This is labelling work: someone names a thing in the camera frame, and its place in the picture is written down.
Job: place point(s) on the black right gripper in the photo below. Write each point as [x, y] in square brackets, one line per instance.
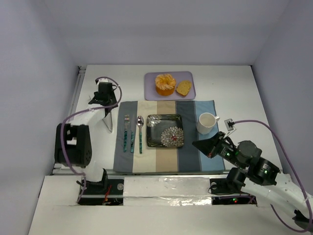
[214, 145]

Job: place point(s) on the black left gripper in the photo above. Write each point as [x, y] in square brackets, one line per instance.
[105, 105]

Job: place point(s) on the silver metal tongs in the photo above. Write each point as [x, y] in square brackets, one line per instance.
[107, 120]

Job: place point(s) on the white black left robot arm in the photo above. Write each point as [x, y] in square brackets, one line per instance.
[73, 136]

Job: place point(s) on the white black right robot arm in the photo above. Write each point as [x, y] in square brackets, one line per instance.
[252, 174]

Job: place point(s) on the yellow bread slice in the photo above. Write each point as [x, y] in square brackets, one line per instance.
[184, 87]

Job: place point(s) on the white ceramic mug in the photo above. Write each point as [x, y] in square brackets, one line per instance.
[206, 123]

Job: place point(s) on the lavender plastic tray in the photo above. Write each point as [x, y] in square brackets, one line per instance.
[151, 94]

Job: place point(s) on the black floral square plate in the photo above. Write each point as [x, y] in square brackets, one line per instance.
[164, 130]

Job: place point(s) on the striped cloth placemat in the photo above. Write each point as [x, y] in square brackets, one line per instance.
[162, 159]

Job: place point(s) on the round orange bundt cake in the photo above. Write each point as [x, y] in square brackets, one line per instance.
[165, 84]

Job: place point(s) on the foil covered white panel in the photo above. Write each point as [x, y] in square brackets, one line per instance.
[166, 191]

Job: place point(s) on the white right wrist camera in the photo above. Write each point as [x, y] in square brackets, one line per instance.
[229, 123]

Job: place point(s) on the fork with teal handle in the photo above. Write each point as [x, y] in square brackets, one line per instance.
[126, 123]

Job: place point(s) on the aluminium frame rail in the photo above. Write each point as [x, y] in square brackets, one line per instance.
[57, 168]

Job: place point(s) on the spoon with teal handle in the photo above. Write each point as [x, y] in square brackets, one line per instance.
[140, 124]

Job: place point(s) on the knife with teal handle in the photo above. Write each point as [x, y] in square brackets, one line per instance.
[132, 134]

